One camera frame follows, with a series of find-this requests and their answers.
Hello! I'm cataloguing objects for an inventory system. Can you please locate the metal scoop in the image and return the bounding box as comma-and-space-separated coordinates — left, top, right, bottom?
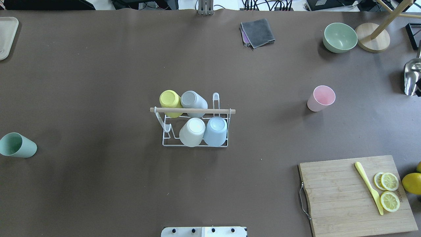
404, 46, 421, 97

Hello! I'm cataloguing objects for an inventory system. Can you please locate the lemon slice lower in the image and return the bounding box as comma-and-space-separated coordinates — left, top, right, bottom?
380, 191, 400, 212

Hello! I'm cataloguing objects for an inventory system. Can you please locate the folded grey cloth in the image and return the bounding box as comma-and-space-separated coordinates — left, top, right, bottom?
239, 18, 275, 49

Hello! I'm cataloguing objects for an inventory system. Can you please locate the lemon slice upper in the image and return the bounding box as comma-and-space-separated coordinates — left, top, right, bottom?
373, 172, 399, 192

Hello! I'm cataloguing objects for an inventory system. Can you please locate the pink plastic cup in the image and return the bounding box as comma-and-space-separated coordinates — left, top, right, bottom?
307, 85, 336, 112

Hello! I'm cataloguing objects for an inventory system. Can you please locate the lemon slice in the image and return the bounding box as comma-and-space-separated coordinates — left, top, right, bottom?
380, 191, 400, 212
373, 172, 399, 192

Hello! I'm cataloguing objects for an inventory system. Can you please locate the black frame object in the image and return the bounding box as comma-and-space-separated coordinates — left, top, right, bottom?
405, 23, 421, 50

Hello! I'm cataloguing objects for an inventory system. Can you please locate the green plastic cup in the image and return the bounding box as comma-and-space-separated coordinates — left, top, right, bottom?
0, 132, 37, 158

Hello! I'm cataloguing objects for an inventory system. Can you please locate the light blue plastic cup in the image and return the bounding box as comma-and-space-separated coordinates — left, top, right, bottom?
203, 117, 227, 147

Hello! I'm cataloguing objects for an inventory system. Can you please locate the yellow plastic knife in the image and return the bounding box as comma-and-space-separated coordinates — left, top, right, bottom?
355, 162, 384, 215

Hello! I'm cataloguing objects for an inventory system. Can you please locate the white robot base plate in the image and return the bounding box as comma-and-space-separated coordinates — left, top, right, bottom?
161, 226, 248, 237

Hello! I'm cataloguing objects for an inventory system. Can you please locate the cream plastic cup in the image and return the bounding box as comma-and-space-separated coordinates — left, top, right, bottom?
179, 118, 206, 147

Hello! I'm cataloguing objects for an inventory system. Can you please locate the yellow plastic cup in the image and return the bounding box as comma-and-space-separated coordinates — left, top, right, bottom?
159, 90, 183, 108

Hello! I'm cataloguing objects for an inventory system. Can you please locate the cream plastic serving tray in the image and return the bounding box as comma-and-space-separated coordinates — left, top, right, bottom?
0, 17, 19, 60

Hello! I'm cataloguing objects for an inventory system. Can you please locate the grey plastic cup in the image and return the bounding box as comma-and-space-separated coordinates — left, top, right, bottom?
181, 90, 208, 109

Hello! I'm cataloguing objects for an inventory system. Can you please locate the whole yellow lemon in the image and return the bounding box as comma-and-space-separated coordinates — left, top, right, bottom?
402, 173, 421, 195

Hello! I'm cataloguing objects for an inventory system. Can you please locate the aluminium frame post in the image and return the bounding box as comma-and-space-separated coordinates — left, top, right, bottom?
197, 0, 214, 15

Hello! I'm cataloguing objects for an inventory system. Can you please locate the green bowl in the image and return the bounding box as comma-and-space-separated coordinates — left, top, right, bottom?
322, 22, 358, 53

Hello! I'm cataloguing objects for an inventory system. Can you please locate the wooden cutting board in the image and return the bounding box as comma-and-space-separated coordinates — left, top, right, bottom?
299, 155, 418, 237

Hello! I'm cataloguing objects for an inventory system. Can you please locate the wooden stand with round base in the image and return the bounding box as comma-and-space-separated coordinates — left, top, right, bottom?
355, 0, 421, 53

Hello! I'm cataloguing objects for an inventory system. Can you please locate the white wire cup holder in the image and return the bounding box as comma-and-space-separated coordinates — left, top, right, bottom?
150, 92, 236, 147

